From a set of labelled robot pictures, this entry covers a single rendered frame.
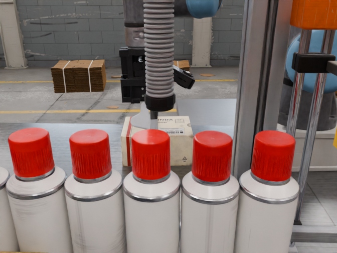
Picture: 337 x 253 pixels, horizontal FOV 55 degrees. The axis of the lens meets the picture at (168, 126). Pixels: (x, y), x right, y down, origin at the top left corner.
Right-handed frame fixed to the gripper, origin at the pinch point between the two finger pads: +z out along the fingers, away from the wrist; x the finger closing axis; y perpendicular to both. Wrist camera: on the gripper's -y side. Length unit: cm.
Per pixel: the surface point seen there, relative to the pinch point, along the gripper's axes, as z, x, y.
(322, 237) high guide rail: -6.2, 44.5, -18.1
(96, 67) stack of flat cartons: 55, -342, 81
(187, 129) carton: -1.4, 2.6, -7.2
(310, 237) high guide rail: -6.2, 44.4, -16.8
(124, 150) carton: 1.7, 6.2, 7.3
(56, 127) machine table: 5.2, -17.4, 29.7
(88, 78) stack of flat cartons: 69, -340, 92
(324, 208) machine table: 6.7, 23.0, -30.7
